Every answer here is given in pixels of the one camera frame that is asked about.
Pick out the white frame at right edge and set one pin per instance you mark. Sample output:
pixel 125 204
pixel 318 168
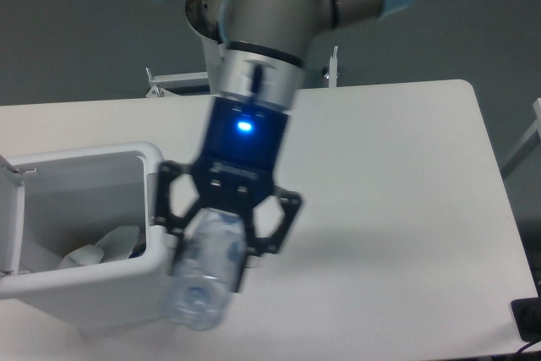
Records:
pixel 525 145

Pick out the clear plastic water bottle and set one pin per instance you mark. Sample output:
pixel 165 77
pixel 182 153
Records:
pixel 205 276

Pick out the blue trash piece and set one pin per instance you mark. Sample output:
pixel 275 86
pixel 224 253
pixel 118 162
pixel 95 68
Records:
pixel 138 250

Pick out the white plastic trash can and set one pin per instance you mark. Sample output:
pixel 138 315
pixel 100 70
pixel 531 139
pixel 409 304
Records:
pixel 56 202

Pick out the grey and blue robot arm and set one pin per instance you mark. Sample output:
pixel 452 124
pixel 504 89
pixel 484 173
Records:
pixel 245 77

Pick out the black device at table edge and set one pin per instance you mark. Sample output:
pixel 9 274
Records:
pixel 526 312

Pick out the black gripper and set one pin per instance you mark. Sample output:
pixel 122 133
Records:
pixel 233 173

